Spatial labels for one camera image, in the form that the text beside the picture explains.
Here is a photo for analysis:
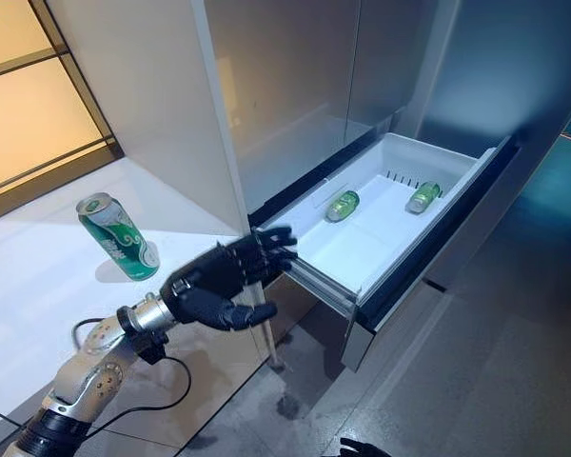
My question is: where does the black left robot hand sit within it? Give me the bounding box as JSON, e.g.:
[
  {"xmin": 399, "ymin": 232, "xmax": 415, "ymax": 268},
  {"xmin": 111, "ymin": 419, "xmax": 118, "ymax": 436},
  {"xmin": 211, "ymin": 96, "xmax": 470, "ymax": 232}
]
[{"xmin": 159, "ymin": 225, "xmax": 300, "ymax": 333}]

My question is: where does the white fridge drawer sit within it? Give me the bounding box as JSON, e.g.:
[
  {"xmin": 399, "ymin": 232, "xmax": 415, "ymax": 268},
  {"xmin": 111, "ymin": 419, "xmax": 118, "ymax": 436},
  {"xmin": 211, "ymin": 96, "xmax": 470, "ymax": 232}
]
[{"xmin": 251, "ymin": 131, "xmax": 524, "ymax": 372}]

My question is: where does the white cabinet panel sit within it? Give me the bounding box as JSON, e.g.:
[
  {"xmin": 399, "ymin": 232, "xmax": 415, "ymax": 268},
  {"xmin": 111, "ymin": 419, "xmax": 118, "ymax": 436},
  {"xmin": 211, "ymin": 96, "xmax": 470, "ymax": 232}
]
[{"xmin": 47, "ymin": 0, "xmax": 277, "ymax": 368}]

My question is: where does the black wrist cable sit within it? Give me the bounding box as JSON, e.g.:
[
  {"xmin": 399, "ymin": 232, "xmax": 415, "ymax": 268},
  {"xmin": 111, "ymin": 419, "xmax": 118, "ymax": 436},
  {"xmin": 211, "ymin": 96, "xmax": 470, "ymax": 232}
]
[{"xmin": 0, "ymin": 317, "xmax": 193, "ymax": 432}]

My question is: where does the silver fridge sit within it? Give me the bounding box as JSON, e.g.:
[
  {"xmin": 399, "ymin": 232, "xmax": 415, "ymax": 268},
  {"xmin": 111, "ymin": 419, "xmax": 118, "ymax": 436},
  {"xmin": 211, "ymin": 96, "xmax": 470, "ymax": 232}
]
[{"xmin": 204, "ymin": 0, "xmax": 571, "ymax": 372}]

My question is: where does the green beer can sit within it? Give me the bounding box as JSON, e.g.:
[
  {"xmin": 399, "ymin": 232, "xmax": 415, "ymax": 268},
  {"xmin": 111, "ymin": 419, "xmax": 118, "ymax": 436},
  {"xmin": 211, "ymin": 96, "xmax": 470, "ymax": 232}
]
[
  {"xmin": 75, "ymin": 191, "xmax": 161, "ymax": 281},
  {"xmin": 404, "ymin": 180, "xmax": 443, "ymax": 214},
  {"xmin": 325, "ymin": 189, "xmax": 362, "ymax": 223}
]

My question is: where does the wooden framed window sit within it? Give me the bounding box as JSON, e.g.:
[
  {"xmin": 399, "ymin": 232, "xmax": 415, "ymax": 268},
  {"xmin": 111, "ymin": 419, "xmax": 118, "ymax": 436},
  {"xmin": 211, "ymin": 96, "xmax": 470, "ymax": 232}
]
[{"xmin": 0, "ymin": 0, "xmax": 125, "ymax": 201}]

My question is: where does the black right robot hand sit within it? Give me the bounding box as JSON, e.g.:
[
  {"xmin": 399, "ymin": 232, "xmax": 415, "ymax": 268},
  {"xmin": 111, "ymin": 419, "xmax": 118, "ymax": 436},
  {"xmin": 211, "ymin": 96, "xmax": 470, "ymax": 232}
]
[{"xmin": 338, "ymin": 437, "xmax": 391, "ymax": 457}]

